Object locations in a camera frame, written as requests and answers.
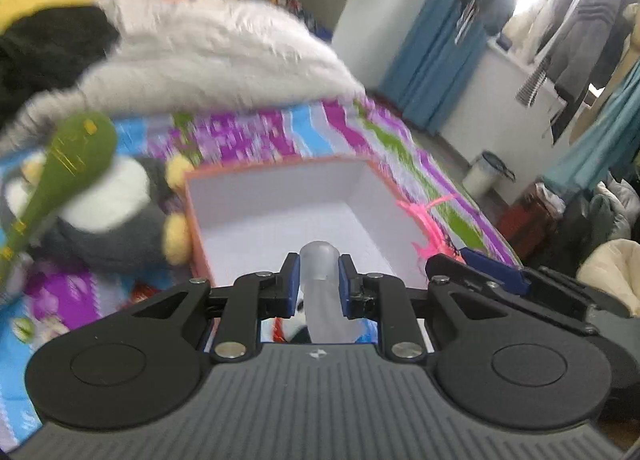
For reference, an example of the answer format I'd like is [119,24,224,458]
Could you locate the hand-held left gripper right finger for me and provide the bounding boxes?
[337,254,501,364]

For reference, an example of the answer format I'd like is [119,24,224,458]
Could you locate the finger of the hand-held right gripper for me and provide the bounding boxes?
[424,247,533,293]

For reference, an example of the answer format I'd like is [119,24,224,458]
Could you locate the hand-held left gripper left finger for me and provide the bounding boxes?
[132,253,303,364]

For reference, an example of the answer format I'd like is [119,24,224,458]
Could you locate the white cardboard box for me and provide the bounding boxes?
[182,155,436,291]

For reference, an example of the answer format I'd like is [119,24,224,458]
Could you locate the white puffy jacket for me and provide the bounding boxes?
[575,237,640,316]

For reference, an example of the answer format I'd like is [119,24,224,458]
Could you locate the red box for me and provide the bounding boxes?
[495,183,566,261]

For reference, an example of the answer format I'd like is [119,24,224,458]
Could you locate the pink feather toy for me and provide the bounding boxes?
[397,193,466,266]

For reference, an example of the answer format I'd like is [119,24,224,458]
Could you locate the grey puffy jacket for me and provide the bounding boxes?
[585,180,640,251]

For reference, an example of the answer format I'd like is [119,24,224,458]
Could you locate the white trash bin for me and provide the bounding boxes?
[461,151,516,203]

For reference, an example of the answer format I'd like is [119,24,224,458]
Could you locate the teal hanging garment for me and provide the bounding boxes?
[542,75,640,201]

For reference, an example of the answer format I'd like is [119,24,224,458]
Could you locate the purple floral printed blanket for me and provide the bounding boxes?
[0,95,521,446]

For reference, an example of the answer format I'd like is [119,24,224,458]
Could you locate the grey white penguin plush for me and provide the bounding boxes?
[0,147,196,271]

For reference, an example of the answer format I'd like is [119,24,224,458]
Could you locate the striped hanging garment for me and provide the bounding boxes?
[515,60,551,107]

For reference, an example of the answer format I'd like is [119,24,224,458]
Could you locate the blue curtain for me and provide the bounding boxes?
[377,0,493,133]

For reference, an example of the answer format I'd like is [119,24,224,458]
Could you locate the grey fluffy blanket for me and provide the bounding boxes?
[0,0,366,151]

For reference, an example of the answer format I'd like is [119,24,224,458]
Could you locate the cream hanging coat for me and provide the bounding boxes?
[502,0,556,61]

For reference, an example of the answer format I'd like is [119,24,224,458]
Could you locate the grey hanging coat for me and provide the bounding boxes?
[550,0,640,141]

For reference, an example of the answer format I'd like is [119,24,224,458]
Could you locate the green plush stick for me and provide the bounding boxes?
[0,110,119,301]

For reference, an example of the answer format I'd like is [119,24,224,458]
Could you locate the white cabinet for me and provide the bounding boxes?
[330,0,446,91]

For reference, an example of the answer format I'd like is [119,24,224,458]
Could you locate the black cloth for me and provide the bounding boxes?
[0,5,121,131]

